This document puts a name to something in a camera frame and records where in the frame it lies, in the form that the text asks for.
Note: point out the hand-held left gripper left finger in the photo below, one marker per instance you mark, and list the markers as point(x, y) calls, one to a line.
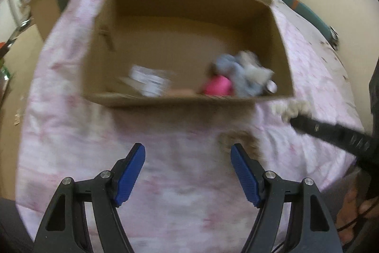
point(130, 176)

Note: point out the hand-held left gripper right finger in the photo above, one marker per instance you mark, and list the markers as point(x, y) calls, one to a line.
point(245, 176)

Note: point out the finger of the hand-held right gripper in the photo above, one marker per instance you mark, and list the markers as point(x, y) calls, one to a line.
point(316, 128)

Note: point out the beige scrunchie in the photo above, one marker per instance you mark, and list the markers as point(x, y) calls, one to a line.
point(239, 139)
point(291, 109)

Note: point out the pink rubber toy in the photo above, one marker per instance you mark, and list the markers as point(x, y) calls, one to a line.
point(217, 86)

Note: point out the clear labelled plastic bag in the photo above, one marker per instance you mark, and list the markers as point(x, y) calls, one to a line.
point(149, 79)

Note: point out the light blue fuzzy socks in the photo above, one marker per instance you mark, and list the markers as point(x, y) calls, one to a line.
point(234, 72)

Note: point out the brown cardboard box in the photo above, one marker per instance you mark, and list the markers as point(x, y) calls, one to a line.
point(183, 33)

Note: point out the person's right hand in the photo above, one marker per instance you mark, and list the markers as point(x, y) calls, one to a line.
point(352, 211)

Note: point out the pink bow-print blanket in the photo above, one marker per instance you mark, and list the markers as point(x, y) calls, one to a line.
point(165, 152)

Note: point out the small white round object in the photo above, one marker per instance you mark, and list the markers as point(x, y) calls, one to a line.
point(271, 87)

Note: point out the small black white object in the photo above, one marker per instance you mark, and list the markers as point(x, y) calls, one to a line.
point(334, 38)

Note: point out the teal bolster with orange band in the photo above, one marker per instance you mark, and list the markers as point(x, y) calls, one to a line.
point(302, 8)

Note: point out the beige wooden cabinet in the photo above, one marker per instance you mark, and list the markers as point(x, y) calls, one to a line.
point(46, 13)

